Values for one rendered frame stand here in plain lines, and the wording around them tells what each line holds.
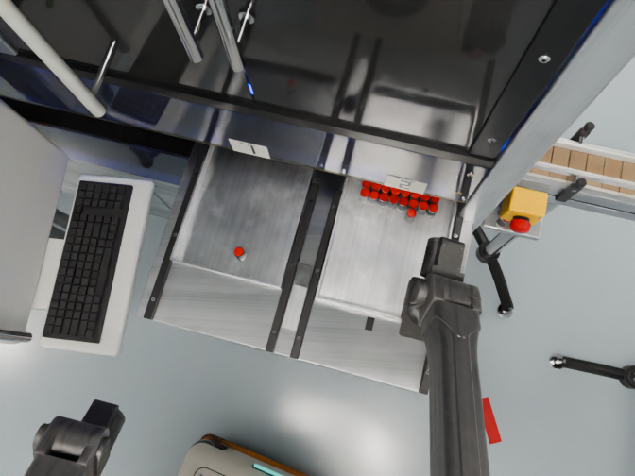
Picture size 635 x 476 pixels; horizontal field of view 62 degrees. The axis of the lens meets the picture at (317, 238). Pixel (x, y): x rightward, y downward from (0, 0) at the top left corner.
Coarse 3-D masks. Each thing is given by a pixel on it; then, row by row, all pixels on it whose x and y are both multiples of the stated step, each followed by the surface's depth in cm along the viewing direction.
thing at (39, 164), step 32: (0, 128) 110; (32, 128) 121; (0, 160) 111; (32, 160) 122; (64, 160) 135; (0, 192) 112; (32, 192) 123; (0, 224) 113; (32, 224) 124; (0, 256) 114; (32, 256) 126; (0, 288) 115; (32, 288) 127; (0, 320) 116
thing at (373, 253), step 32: (352, 192) 124; (352, 224) 122; (384, 224) 122; (416, 224) 122; (448, 224) 121; (352, 256) 120; (384, 256) 120; (416, 256) 120; (320, 288) 118; (352, 288) 118; (384, 288) 118
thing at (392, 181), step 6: (390, 180) 109; (396, 180) 109; (408, 180) 107; (390, 186) 112; (396, 186) 112; (402, 186) 111; (414, 186) 109; (420, 186) 108; (414, 192) 112; (420, 192) 111
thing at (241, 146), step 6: (234, 144) 113; (240, 144) 112; (246, 144) 111; (252, 144) 110; (234, 150) 116; (240, 150) 115; (246, 150) 114; (258, 150) 112; (264, 150) 112; (258, 156) 116; (264, 156) 115
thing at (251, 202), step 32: (224, 160) 128; (256, 160) 127; (224, 192) 125; (256, 192) 125; (288, 192) 125; (192, 224) 124; (224, 224) 123; (256, 224) 123; (288, 224) 123; (192, 256) 122; (224, 256) 121; (256, 256) 121; (288, 256) 117
